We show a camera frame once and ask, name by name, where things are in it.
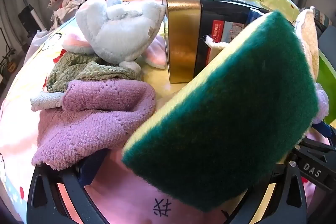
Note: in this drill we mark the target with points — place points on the gold black tin box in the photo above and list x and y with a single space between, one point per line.
183 43

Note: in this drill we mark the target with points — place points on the green yellow scouring sponge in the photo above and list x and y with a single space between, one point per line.
223 113

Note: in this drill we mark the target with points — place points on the small white cloth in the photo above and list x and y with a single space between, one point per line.
47 102

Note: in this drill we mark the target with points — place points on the purple fleece towel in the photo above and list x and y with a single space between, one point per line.
92 121

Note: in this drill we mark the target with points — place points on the green knitted cloth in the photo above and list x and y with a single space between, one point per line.
78 69

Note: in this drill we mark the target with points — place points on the blue plush elephant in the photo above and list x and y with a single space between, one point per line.
118 29

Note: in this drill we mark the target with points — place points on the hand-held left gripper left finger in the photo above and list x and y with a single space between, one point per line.
88 171

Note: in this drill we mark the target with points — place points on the black white floor appliance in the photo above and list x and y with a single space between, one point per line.
29 14

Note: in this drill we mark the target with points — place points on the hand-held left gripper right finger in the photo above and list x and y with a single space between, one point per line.
286 187

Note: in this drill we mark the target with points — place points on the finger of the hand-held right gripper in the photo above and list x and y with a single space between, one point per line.
325 130

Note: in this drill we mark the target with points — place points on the green cardboard box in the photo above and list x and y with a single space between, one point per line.
325 69

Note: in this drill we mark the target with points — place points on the cartoon printed blanket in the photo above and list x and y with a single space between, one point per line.
131 200

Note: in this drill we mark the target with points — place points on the cream yellow towel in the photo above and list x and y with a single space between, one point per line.
305 35

